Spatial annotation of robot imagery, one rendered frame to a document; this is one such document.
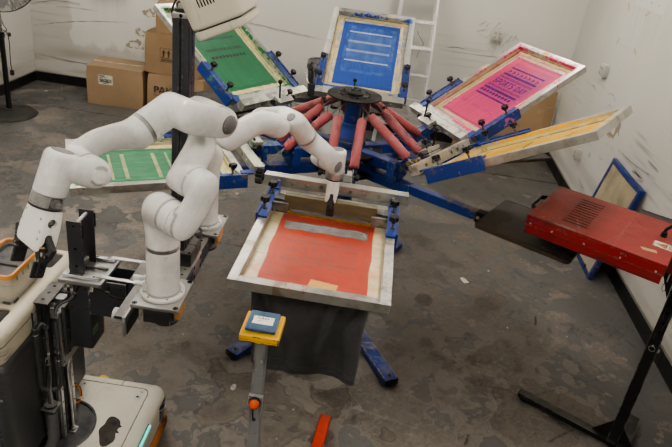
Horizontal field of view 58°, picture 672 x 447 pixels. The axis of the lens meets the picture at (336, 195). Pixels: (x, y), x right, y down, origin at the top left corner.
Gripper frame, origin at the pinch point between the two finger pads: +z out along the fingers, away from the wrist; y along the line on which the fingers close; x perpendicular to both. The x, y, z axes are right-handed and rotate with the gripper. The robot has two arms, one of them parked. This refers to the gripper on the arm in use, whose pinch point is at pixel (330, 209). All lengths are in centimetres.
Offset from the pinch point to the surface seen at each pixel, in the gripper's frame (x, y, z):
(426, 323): 62, -70, 102
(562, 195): 106, -35, -9
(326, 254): 2.5, 28.4, 5.8
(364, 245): 17.0, 16.3, 5.9
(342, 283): 10.9, 47.2, 5.8
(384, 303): 27, 61, 2
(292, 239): -12.7, 21.0, 5.8
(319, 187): -7.9, -21.7, 0.3
